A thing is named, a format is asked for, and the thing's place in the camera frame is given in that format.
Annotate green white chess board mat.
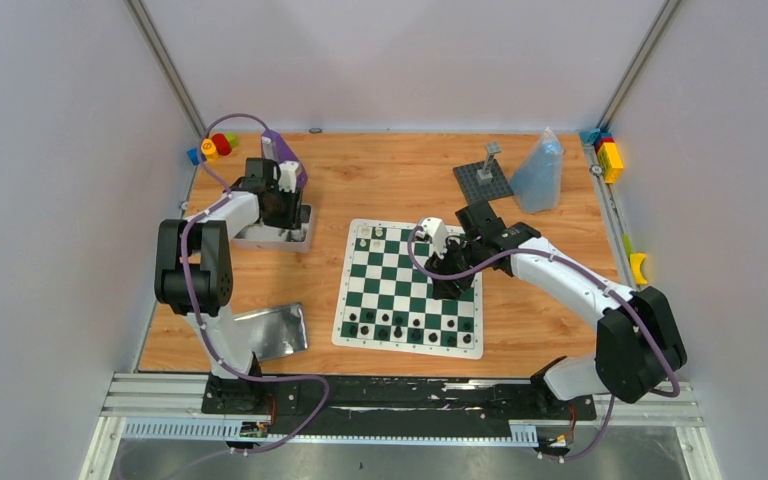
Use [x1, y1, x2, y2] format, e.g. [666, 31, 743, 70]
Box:
[332, 219, 484, 360]

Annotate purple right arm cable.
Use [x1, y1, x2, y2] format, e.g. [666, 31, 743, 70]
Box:
[407, 225, 682, 463]

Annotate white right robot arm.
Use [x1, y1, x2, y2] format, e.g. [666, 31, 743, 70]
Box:
[412, 201, 687, 418]

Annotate yellow red blue duplo bricks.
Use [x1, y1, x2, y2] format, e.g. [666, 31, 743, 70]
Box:
[579, 129, 624, 184]

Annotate yellow curved block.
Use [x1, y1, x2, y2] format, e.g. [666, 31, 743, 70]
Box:
[628, 252, 649, 285]

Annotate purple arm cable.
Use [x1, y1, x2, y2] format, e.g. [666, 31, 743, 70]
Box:
[178, 113, 331, 399]
[407, 225, 682, 463]

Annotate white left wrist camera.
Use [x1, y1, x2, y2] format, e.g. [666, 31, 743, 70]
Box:
[278, 161, 306, 193]

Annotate purple metronome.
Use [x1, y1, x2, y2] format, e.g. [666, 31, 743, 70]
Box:
[260, 129, 308, 189]

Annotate colourful toy block stack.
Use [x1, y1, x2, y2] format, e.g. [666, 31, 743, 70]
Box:
[187, 133, 239, 165]

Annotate silver tin lid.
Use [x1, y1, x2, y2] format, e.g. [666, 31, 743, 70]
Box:
[234, 302, 309, 361]

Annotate silver tin box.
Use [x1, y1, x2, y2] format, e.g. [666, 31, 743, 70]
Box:
[231, 203, 316, 253]

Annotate blue plastic bag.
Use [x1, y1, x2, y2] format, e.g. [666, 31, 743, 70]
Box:
[509, 128, 564, 214]

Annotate grey lego baseplate with tower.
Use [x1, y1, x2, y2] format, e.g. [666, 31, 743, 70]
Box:
[453, 142, 513, 204]

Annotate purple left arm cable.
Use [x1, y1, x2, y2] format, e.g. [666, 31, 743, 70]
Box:
[178, 113, 331, 399]

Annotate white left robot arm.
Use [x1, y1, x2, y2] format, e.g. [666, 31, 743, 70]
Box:
[154, 158, 303, 413]

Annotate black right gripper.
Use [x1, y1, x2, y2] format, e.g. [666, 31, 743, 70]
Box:
[424, 237, 486, 301]

